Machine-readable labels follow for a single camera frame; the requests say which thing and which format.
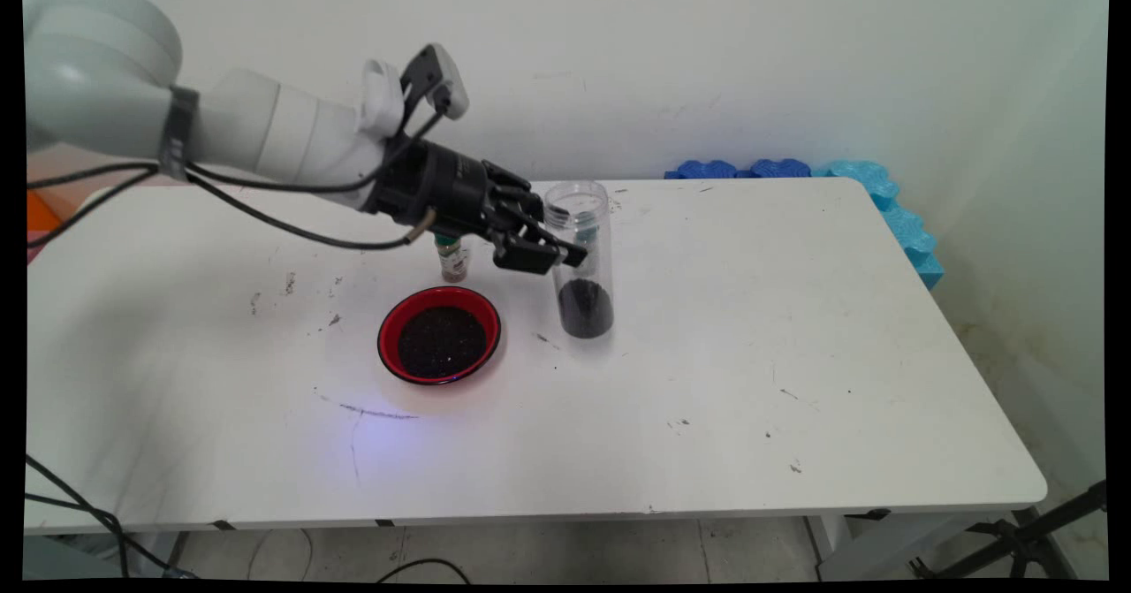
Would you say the light blue foam mat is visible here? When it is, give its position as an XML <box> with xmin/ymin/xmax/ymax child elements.
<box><xmin>813</xmin><ymin>160</ymin><xmax>945</xmax><ymax>292</ymax></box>

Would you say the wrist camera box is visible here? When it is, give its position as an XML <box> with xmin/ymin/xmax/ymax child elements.
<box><xmin>402</xmin><ymin>42</ymin><xmax>470</xmax><ymax>121</ymax></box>

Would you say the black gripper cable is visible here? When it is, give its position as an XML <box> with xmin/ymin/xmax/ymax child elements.
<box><xmin>27</xmin><ymin>169</ymin><xmax>437</xmax><ymax>251</ymax></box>

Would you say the white table leg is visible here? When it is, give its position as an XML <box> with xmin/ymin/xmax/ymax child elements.
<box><xmin>806</xmin><ymin>512</ymin><xmax>1044</xmax><ymax>581</ymax></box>

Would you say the orange foam block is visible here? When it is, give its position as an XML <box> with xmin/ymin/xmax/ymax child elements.
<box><xmin>27</xmin><ymin>188</ymin><xmax>65</xmax><ymax>233</ymax></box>

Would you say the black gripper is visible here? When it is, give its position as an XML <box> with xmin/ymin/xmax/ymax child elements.
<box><xmin>362</xmin><ymin>138</ymin><xmax>588</xmax><ymax>276</ymax></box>

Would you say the black cable strap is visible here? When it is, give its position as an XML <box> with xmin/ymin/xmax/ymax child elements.
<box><xmin>159</xmin><ymin>85</ymin><xmax>201</xmax><ymax>183</ymax></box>

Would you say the red bowl with black rim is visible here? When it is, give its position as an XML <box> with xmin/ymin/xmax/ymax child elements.
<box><xmin>377</xmin><ymin>286</ymin><xmax>503</xmax><ymax>387</ymax></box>

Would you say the black seeds heap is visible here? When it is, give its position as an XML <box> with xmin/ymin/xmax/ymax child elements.
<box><xmin>398</xmin><ymin>307</ymin><xmax>489</xmax><ymax>379</ymax></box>
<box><xmin>558</xmin><ymin>279</ymin><xmax>614</xmax><ymax>339</ymax></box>

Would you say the black camera cable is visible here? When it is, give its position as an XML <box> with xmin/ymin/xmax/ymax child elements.
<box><xmin>27</xmin><ymin>109</ymin><xmax>447</xmax><ymax>194</ymax></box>

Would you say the clear plastic jar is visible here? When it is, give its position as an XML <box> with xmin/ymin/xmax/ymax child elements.
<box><xmin>543</xmin><ymin>181</ymin><xmax>615</xmax><ymax>340</ymax></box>

